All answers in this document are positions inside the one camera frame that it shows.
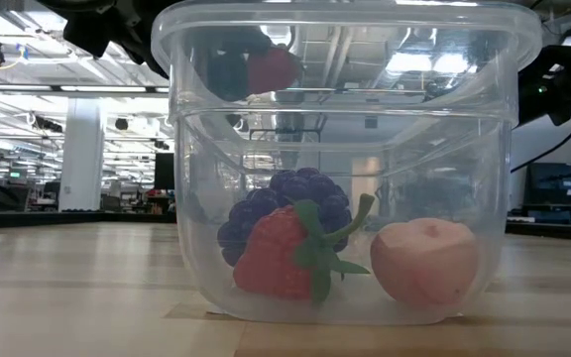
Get pink peach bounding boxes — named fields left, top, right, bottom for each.
left=369, top=217, right=480, bottom=307

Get white building pillar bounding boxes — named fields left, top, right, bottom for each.
left=58, top=98, right=108, bottom=213

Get clear plastic tupperware container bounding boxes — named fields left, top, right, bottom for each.
left=151, top=0, right=543, bottom=327

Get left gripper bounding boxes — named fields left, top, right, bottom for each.
left=35, top=0, right=273, bottom=103

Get purple grape bunch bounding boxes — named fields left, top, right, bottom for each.
left=216, top=167, right=354, bottom=268

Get black background screen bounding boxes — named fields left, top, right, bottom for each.
left=154, top=152, right=176, bottom=191

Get red strawberry green leaves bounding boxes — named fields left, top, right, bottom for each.
left=232, top=192, right=376, bottom=304
left=245, top=44, right=305, bottom=96

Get black aluminium table frame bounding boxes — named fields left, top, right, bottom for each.
left=0, top=210, right=571, bottom=244

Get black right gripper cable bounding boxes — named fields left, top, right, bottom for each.
left=511, top=101, right=571, bottom=175

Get black equipment cabinet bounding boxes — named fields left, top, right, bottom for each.
left=521, top=160, right=571, bottom=227

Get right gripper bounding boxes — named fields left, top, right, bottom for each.
left=515, top=44, right=571, bottom=128

